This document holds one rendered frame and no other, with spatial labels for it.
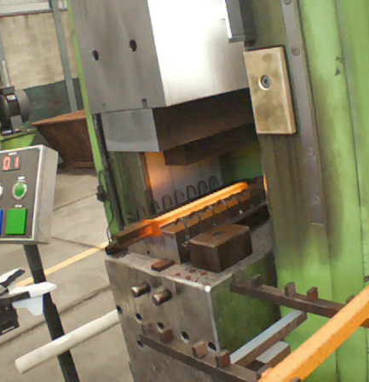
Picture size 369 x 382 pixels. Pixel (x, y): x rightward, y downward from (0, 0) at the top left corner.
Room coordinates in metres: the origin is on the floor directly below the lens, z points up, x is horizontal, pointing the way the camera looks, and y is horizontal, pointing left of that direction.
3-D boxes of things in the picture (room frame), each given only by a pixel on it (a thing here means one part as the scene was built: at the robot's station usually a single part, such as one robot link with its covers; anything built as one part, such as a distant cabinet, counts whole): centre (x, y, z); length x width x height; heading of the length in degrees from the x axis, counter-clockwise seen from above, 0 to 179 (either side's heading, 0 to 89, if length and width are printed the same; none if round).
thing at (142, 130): (1.30, -0.05, 1.22); 0.42 x 0.20 x 0.10; 131
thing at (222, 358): (0.68, -0.07, 0.97); 0.23 x 0.06 x 0.02; 130
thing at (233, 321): (1.27, -0.09, 0.69); 0.56 x 0.38 x 0.45; 131
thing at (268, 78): (1.01, -0.19, 1.27); 0.09 x 0.02 x 0.17; 41
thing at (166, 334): (0.77, 0.01, 0.97); 0.23 x 0.06 x 0.02; 130
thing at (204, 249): (1.07, -0.05, 0.95); 0.12 x 0.08 x 0.06; 131
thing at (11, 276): (0.96, 0.40, 0.97); 0.09 x 0.03 x 0.06; 167
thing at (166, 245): (1.30, -0.05, 0.96); 0.42 x 0.20 x 0.09; 131
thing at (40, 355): (1.37, 0.41, 0.62); 0.44 x 0.05 x 0.05; 131
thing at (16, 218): (1.38, 0.50, 1.01); 0.07 x 0.05 x 0.07; 66
